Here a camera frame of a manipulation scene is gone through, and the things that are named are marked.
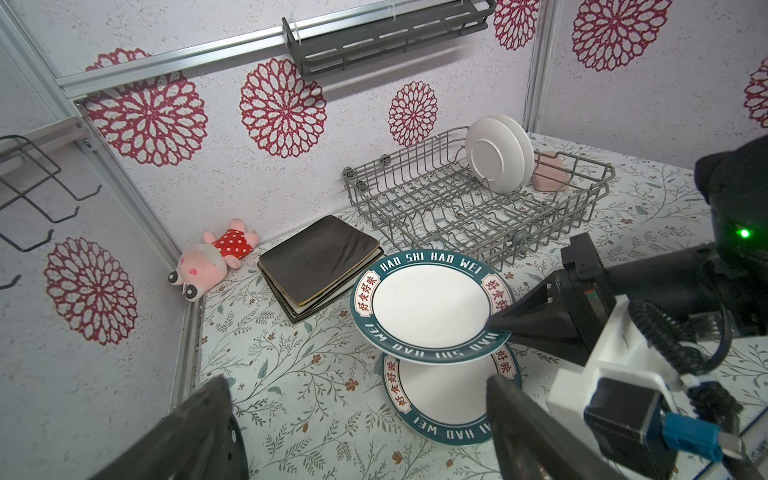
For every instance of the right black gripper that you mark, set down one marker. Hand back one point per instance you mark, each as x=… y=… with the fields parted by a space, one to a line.
x=565 y=314

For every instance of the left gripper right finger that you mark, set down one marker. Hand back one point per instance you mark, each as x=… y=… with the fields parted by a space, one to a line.
x=530 y=444

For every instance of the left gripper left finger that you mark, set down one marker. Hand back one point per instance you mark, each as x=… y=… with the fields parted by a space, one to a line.
x=192 y=442

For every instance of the white round plate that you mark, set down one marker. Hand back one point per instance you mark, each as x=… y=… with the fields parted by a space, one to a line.
x=446 y=403
x=430 y=307
x=500 y=153

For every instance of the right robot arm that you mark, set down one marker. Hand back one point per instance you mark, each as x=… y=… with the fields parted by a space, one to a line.
x=731 y=272

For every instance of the pink sponge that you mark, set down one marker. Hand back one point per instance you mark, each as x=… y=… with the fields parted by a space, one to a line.
x=550 y=174

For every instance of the pink pig plush toy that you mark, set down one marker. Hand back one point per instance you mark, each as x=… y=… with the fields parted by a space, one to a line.
x=205 y=265

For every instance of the grey wire dish rack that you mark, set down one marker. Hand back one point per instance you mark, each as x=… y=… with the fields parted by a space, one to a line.
x=426 y=197

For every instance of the black wire wall basket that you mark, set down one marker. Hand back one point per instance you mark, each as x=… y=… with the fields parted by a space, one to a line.
x=25 y=149

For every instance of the grey wall shelf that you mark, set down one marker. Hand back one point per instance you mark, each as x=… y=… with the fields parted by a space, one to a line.
x=343 y=44

